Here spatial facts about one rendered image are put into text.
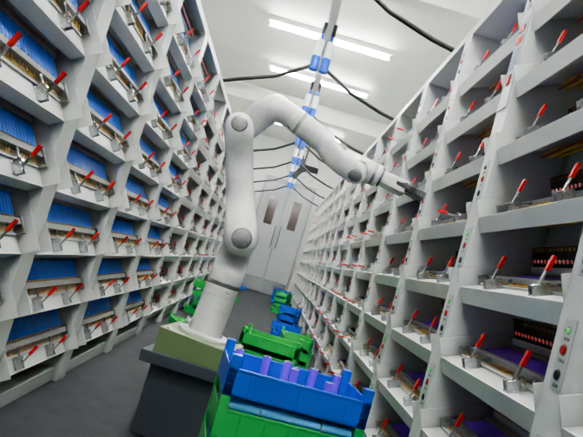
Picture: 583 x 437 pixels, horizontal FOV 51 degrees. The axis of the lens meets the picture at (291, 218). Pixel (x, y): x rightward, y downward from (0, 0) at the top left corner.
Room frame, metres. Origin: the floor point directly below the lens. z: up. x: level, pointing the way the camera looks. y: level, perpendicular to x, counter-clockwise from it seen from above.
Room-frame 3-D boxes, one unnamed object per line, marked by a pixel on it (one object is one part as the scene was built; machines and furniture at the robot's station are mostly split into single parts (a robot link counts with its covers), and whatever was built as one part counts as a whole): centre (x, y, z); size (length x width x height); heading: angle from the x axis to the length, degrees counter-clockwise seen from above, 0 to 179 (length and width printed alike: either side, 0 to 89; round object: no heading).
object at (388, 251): (3.13, -0.58, 0.90); 0.20 x 0.09 x 1.81; 91
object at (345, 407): (1.33, -0.10, 0.44); 0.30 x 0.20 x 0.08; 98
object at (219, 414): (1.33, -0.10, 0.36); 0.30 x 0.20 x 0.08; 98
